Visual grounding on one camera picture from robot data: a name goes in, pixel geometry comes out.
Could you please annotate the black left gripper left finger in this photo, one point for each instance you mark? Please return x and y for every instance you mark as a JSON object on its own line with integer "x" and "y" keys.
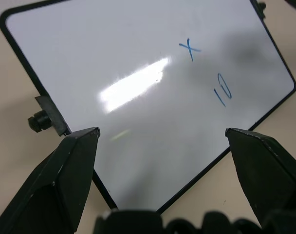
{"x": 53, "y": 180}

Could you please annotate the black whiteboard stand knob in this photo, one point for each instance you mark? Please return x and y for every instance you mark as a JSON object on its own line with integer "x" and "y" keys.
{"x": 39, "y": 119}
{"x": 260, "y": 6}

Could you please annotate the black-framed whiteboard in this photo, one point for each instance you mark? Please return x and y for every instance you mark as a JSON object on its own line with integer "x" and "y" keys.
{"x": 148, "y": 97}

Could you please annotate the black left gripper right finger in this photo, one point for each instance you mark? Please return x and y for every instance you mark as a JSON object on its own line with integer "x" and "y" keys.
{"x": 264, "y": 170}

